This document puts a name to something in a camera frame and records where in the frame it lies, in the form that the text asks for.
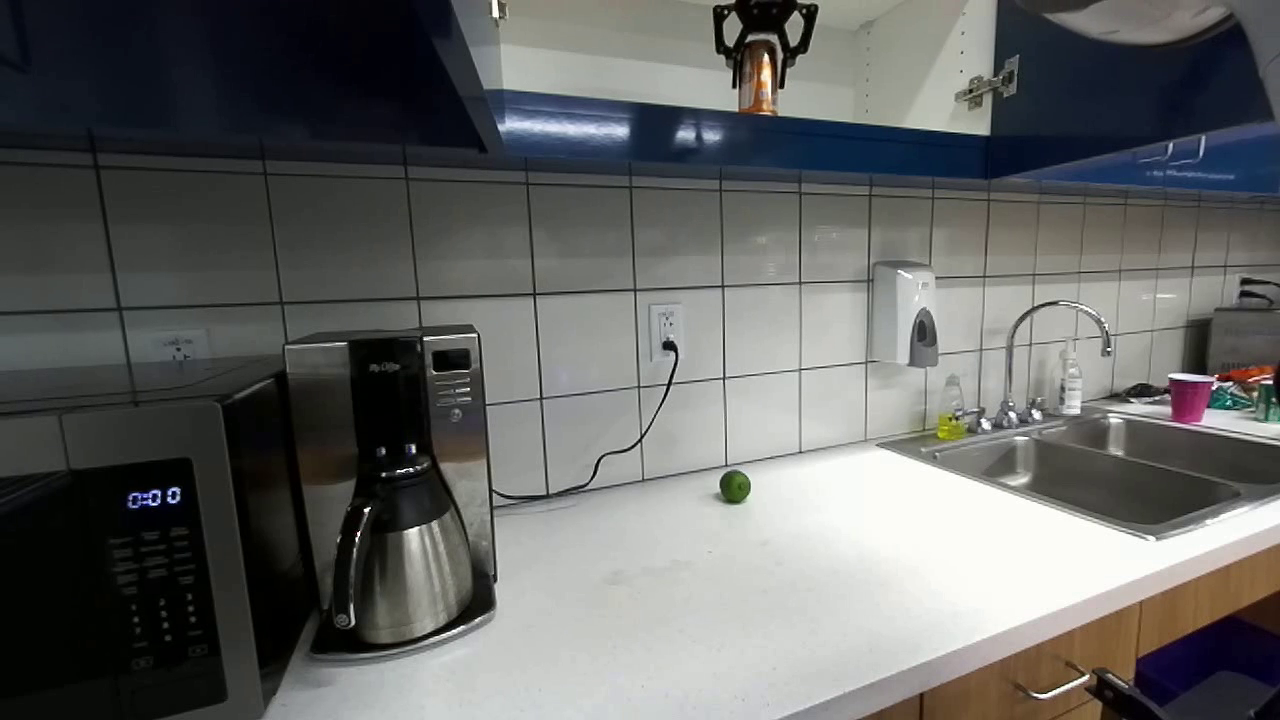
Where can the wooden drawer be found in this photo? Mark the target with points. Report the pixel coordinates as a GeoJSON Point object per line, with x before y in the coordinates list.
{"type": "Point", "coordinates": [1040, 665]}

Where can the blue cabinet door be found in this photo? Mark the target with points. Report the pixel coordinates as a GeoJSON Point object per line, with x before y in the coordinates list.
{"type": "Point", "coordinates": [1100, 90]}
{"type": "Point", "coordinates": [470, 70]}

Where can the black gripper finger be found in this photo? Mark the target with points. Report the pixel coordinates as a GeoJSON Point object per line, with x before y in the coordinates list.
{"type": "Point", "coordinates": [806, 30]}
{"type": "Point", "coordinates": [722, 35]}

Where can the white soap dispenser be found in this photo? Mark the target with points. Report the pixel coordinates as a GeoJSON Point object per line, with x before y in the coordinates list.
{"type": "Point", "coordinates": [898, 310]}

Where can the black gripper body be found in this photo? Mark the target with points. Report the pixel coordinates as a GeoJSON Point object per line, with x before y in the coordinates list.
{"type": "Point", "coordinates": [767, 12]}

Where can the clear pump bottle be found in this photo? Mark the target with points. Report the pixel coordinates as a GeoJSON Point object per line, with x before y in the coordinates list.
{"type": "Point", "coordinates": [1069, 385]}

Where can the steel double sink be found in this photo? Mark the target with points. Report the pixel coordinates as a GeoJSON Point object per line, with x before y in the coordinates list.
{"type": "Point", "coordinates": [1100, 480]}

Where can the yellow dish soap bottle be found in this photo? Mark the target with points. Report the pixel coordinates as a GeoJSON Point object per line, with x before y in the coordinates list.
{"type": "Point", "coordinates": [950, 420]}

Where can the heap of snack packets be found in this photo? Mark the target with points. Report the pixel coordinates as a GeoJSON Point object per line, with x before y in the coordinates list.
{"type": "Point", "coordinates": [1245, 390]}

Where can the steel coffee maker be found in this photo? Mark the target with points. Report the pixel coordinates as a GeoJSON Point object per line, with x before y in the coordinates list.
{"type": "Point", "coordinates": [450, 420]}

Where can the chrome tap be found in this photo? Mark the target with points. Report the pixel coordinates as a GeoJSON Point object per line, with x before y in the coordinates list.
{"type": "Point", "coordinates": [1012, 370]}

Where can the green lime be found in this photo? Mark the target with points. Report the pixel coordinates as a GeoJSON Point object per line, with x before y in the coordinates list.
{"type": "Point", "coordinates": [735, 487]}

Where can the orange drink can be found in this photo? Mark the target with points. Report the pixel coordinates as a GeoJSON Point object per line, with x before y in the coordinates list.
{"type": "Point", "coordinates": [758, 80]}

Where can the blue wall cabinet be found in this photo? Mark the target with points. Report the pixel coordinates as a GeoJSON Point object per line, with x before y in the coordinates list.
{"type": "Point", "coordinates": [700, 130]}

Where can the pink plastic cup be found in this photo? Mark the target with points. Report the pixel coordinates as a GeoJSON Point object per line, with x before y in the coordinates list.
{"type": "Point", "coordinates": [1190, 398]}

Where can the steel coffee carafe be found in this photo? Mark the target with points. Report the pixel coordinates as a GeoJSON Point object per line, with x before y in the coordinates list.
{"type": "Point", "coordinates": [420, 570]}

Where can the blue bin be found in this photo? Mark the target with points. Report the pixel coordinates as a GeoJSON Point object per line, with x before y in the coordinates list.
{"type": "Point", "coordinates": [1210, 660]}

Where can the steel microwave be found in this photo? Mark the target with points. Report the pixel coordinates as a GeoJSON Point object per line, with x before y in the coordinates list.
{"type": "Point", "coordinates": [140, 560]}

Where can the steel toaster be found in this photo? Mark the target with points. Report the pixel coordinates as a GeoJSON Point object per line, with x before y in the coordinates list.
{"type": "Point", "coordinates": [1240, 340]}

